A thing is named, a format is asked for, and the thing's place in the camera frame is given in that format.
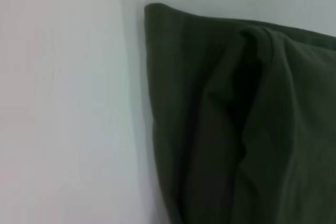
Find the dark green FREE t-shirt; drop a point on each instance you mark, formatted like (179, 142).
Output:
(236, 129)

